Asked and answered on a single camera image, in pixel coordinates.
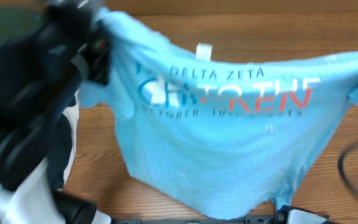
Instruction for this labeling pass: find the light blue printed t-shirt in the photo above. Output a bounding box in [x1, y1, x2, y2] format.
[79, 8, 358, 219]

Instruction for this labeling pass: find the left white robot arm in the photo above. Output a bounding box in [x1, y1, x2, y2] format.
[0, 1, 114, 223]

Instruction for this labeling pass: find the beige garment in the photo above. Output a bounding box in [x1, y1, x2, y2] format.
[63, 92, 80, 186]

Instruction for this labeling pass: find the black t-shirt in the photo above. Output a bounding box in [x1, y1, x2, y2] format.
[47, 114, 73, 190]

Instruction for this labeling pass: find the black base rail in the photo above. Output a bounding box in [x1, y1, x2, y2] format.
[110, 204, 338, 224]

